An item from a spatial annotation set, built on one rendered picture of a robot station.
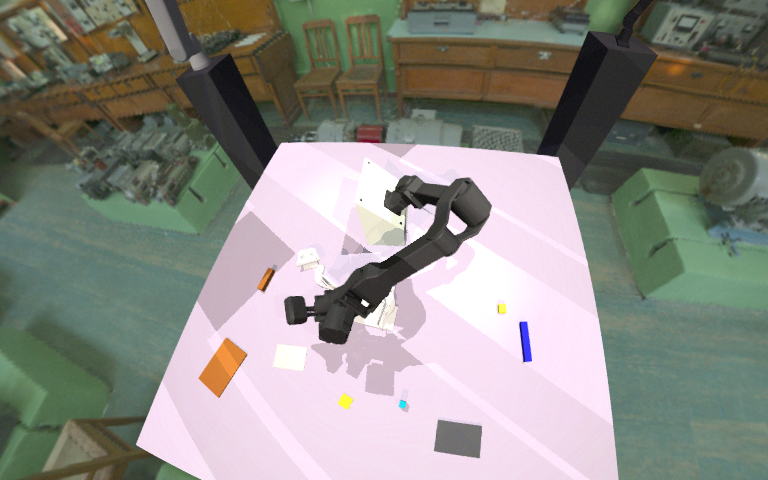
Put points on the brown rectangular block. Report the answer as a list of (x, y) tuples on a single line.
[(266, 279)]

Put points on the small yellow square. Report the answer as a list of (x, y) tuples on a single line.
[(345, 401)]

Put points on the blue rectangular bar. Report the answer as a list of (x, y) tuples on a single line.
[(525, 342)]

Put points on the brown flat rectangular plate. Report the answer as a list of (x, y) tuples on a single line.
[(222, 367)]

